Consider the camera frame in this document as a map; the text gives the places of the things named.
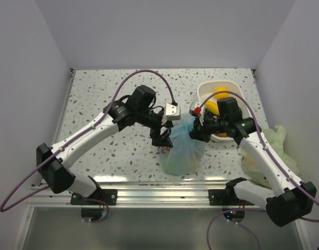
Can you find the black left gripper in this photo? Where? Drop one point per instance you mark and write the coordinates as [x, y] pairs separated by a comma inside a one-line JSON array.
[[163, 139]]

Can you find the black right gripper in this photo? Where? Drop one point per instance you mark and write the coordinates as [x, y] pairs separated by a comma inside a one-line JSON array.
[[199, 130]]

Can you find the light blue plastic bag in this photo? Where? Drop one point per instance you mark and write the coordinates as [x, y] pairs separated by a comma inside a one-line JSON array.
[[185, 155]]

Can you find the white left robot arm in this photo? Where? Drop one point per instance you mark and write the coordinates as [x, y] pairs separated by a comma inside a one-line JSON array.
[[55, 161]]

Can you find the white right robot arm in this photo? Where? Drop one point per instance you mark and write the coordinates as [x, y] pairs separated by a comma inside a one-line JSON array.
[[288, 198]]

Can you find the brown fake kiwi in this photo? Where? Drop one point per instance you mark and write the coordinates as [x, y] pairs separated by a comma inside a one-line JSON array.
[[222, 135]]

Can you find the white perforated plastic basket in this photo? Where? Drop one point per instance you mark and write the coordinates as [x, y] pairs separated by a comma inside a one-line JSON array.
[[205, 89]]

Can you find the right round controller board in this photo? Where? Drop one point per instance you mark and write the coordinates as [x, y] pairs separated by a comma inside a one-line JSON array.
[[233, 215]]

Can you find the round controller board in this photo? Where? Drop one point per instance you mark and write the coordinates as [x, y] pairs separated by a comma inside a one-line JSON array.
[[93, 215], [233, 215]]

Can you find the left round controller board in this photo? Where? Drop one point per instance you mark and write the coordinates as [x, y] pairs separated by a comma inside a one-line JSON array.
[[93, 215]]

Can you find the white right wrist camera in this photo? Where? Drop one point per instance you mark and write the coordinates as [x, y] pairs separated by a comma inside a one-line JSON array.
[[195, 109]]

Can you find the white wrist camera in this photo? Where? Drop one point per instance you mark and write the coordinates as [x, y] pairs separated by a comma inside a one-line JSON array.
[[171, 113], [195, 109]]

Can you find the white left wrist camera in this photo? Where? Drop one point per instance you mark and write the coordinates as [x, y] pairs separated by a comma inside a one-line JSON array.
[[171, 113]]

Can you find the aluminium front rail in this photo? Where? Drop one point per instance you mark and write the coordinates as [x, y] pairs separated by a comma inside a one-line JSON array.
[[186, 194]]

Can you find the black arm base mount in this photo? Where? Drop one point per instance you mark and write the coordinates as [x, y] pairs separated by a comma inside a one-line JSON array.
[[226, 196]]

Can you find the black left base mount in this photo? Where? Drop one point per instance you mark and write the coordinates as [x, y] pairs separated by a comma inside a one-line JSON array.
[[86, 191]]

